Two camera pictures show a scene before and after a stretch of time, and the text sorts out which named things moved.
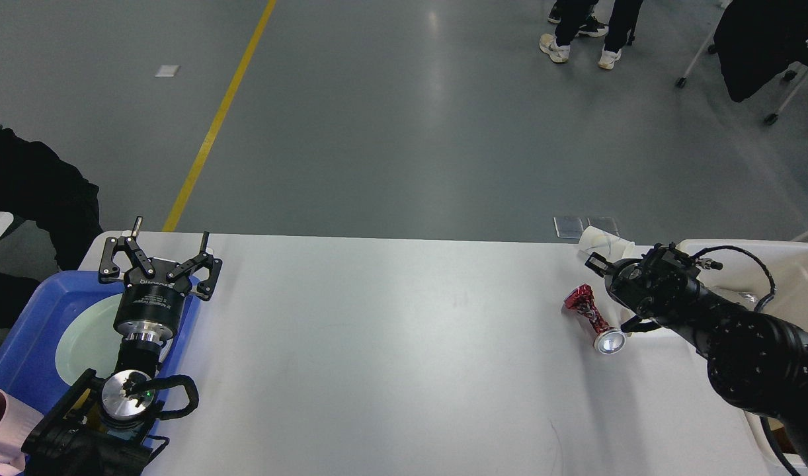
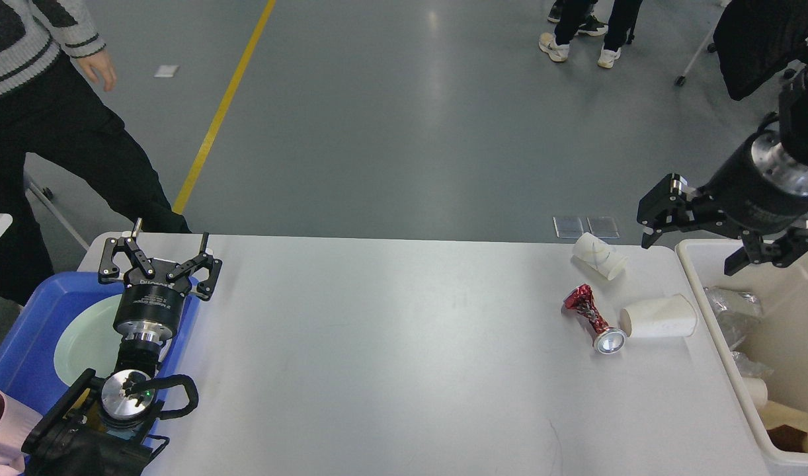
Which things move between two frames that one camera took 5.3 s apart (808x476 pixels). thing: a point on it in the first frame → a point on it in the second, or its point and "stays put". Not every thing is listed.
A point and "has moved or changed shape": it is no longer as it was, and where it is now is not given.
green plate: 88,340 stays put
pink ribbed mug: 5,424 stays put
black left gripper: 150,306 stays put
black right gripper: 662,284 → 762,190
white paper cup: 594,240 has moved or changed shape
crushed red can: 606,339 stays put
